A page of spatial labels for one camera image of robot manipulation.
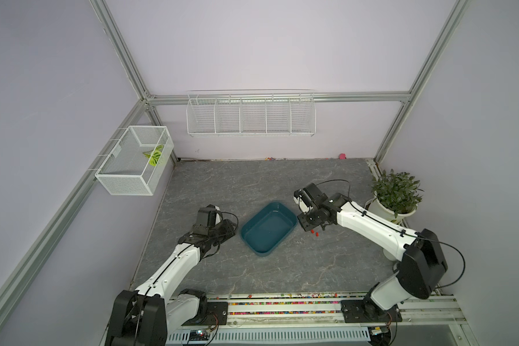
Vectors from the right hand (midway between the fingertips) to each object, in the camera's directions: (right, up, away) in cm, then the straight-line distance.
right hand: (304, 219), depth 85 cm
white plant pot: (+29, +5, +2) cm, 30 cm away
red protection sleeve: (+5, -7, +9) cm, 12 cm away
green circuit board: (-38, -36, -14) cm, 54 cm away
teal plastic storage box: (-15, -7, +8) cm, 19 cm away
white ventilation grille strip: (-32, -35, -16) cm, 50 cm away
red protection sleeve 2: (+7, -8, +8) cm, 13 cm away
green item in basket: (-58, +25, -4) cm, 64 cm away
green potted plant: (+36, +11, -3) cm, 37 cm away
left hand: (-27, -4, 0) cm, 28 cm away
